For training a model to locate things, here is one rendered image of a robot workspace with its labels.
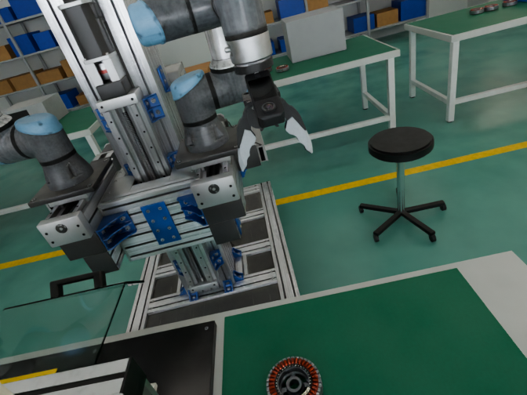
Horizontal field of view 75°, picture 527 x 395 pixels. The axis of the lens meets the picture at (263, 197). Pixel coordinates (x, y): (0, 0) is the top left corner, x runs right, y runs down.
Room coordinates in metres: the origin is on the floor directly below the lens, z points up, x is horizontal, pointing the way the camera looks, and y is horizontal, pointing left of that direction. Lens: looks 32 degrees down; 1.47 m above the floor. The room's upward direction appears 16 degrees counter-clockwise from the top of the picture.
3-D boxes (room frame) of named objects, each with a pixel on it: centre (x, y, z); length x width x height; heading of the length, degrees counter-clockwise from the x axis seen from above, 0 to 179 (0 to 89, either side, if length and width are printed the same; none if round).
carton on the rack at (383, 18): (6.43, -2.88, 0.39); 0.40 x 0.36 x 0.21; 174
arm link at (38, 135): (1.15, 0.64, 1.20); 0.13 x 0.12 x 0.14; 80
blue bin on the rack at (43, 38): (6.87, 2.79, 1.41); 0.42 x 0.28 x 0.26; 177
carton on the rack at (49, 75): (6.89, 3.02, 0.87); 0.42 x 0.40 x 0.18; 85
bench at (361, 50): (3.26, -0.28, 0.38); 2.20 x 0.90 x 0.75; 86
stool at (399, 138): (1.66, -0.83, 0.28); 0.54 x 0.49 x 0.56; 176
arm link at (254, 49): (0.65, -0.04, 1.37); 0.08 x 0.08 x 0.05
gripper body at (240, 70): (0.65, -0.05, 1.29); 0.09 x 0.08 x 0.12; 178
